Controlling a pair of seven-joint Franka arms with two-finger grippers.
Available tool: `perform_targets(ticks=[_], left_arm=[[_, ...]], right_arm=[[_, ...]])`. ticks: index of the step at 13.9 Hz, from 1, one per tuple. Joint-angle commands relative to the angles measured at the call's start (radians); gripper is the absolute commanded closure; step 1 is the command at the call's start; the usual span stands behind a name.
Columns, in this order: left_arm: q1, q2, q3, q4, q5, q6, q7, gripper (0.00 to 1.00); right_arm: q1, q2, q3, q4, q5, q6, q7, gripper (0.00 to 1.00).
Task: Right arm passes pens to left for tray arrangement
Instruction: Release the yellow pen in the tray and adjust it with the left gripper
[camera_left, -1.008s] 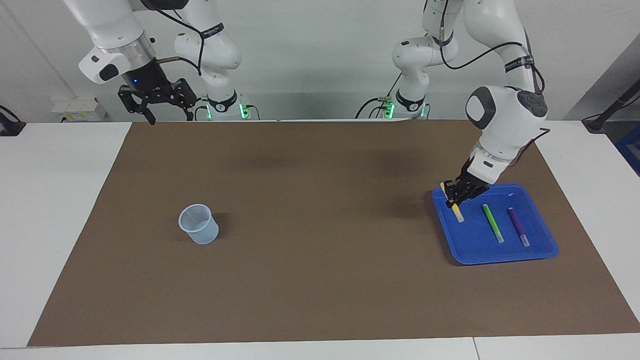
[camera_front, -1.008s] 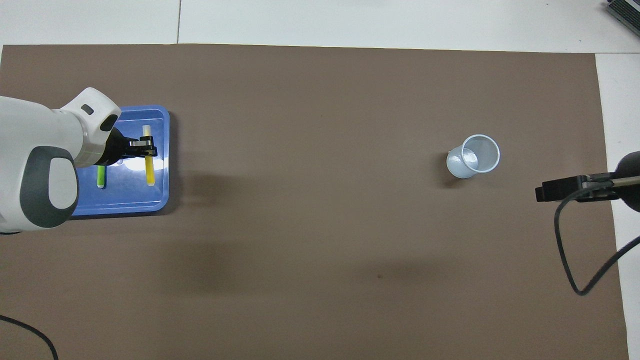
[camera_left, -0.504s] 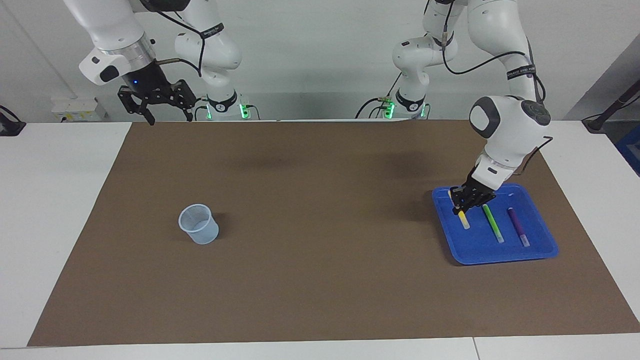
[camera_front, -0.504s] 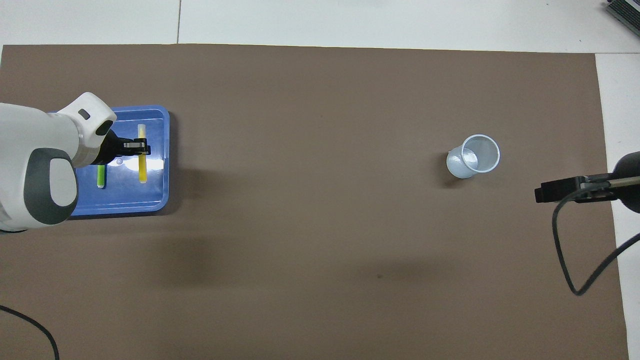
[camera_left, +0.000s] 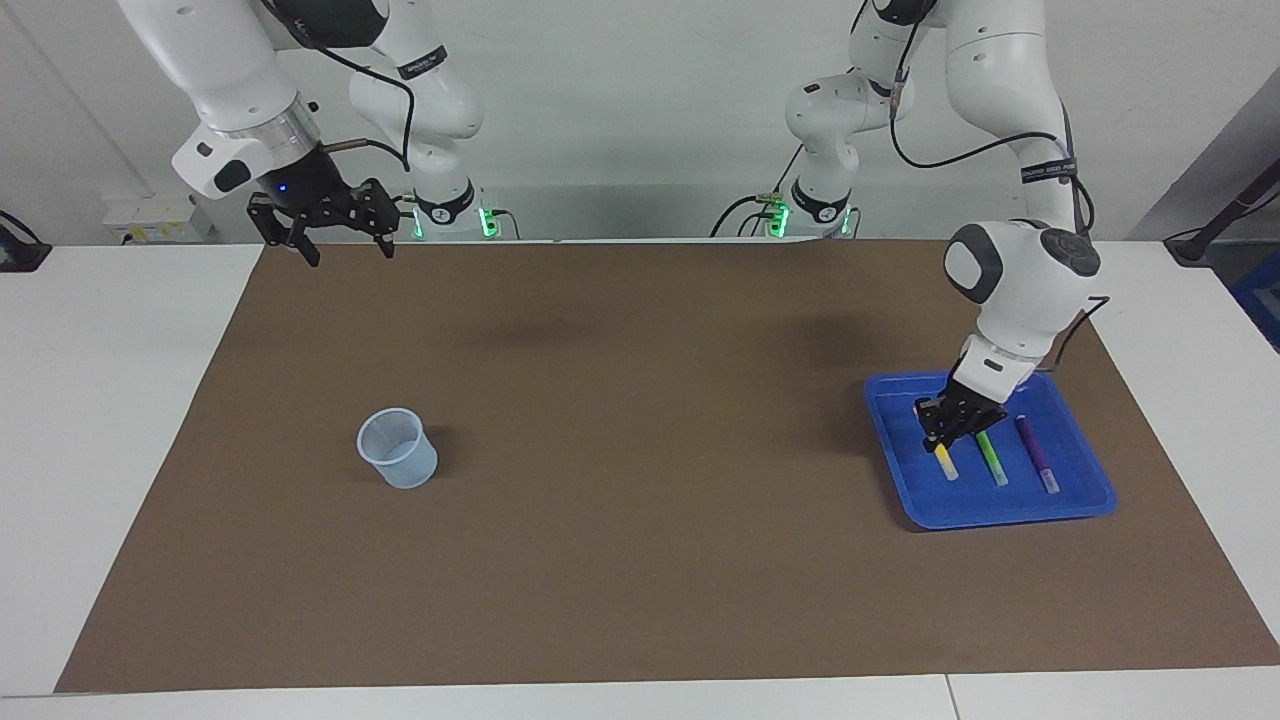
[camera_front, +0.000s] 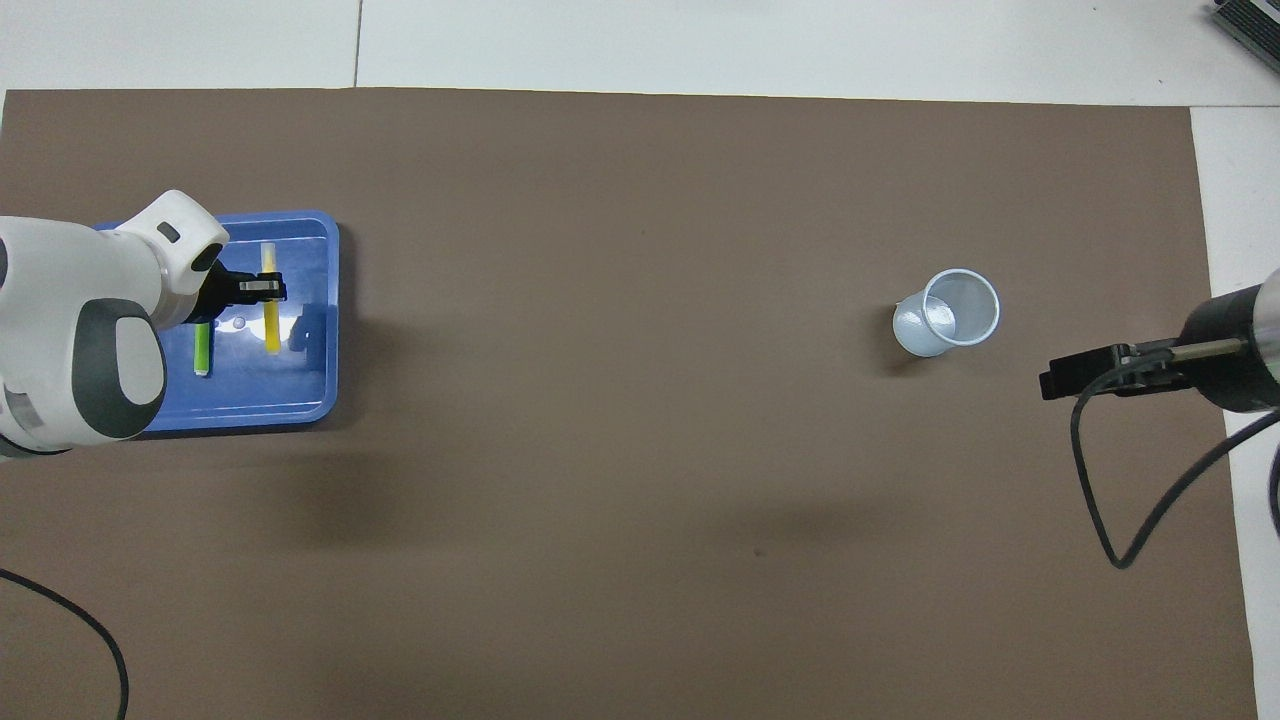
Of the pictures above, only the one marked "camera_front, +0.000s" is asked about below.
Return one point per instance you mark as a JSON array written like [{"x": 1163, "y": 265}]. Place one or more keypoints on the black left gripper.
[{"x": 215, "y": 295}]

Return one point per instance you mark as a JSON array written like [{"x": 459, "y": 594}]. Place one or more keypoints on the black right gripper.
[{"x": 1225, "y": 350}]

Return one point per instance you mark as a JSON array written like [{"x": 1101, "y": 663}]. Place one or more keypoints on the yellow pen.
[{"x": 271, "y": 325}]

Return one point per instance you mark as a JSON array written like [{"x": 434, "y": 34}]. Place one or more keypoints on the green pen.
[{"x": 203, "y": 350}]

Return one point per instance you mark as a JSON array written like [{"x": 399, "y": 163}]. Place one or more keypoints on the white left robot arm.
[{"x": 70, "y": 330}]

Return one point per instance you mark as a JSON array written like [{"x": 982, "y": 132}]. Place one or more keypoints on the blue plastic tray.
[{"x": 300, "y": 380}]

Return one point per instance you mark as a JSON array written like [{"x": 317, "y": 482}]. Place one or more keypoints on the translucent pale blue cup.
[{"x": 915, "y": 330}]

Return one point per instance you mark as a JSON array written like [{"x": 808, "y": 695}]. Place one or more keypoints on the grey laptop keyboard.
[{"x": 1250, "y": 22}]

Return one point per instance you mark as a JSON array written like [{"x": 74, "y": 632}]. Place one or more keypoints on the brown table mat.
[{"x": 620, "y": 400}]

